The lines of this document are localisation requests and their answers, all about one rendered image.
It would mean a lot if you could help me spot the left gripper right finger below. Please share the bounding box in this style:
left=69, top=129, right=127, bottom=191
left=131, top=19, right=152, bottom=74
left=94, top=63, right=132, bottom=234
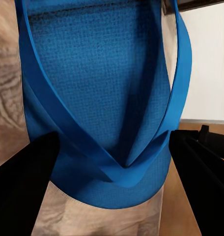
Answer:
left=168, top=131, right=224, bottom=236

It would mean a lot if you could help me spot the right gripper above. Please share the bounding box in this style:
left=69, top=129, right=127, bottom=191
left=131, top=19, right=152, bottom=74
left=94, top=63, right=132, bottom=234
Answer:
left=175, top=125, right=224, bottom=159

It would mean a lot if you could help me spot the sandal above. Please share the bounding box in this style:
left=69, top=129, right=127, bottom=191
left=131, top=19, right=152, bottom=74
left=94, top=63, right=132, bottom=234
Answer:
left=14, top=0, right=192, bottom=209

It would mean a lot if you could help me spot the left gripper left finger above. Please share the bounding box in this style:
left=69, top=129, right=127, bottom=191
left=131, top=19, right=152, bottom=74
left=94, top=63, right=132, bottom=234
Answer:
left=0, top=131, right=60, bottom=236

